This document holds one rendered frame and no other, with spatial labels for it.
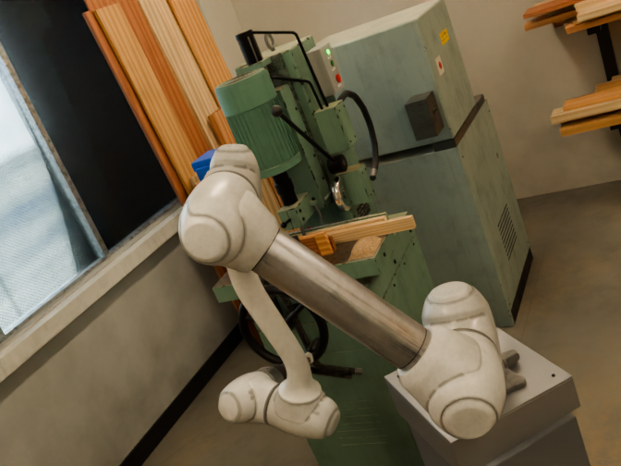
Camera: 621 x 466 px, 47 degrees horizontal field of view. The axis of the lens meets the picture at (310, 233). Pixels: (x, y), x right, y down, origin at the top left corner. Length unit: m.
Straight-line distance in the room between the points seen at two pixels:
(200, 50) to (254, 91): 2.00
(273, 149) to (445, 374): 1.03
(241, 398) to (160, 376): 1.91
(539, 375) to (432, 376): 0.41
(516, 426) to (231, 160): 0.87
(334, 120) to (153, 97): 1.53
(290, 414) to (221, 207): 0.60
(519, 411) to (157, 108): 2.53
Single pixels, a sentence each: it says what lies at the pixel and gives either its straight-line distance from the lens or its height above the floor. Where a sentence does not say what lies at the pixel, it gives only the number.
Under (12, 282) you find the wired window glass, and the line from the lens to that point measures 3.21.
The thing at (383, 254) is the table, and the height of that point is 0.87.
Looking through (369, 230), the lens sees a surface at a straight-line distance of 2.29.
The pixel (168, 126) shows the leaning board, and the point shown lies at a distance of 3.73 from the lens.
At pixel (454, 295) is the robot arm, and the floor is 0.98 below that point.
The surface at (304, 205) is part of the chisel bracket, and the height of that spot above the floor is 1.05.
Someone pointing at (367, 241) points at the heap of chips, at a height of 0.93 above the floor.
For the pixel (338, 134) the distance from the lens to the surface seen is 2.39.
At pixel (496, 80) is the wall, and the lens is 4.40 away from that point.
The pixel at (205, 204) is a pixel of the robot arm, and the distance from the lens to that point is 1.33.
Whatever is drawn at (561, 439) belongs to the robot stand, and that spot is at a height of 0.56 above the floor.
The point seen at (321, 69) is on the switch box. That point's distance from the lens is 2.45.
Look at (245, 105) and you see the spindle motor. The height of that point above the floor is 1.43.
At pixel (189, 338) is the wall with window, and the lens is 3.82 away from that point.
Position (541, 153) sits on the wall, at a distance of 4.51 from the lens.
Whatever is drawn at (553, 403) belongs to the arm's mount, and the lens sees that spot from 1.78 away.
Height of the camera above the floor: 1.73
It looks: 19 degrees down
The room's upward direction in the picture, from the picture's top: 22 degrees counter-clockwise
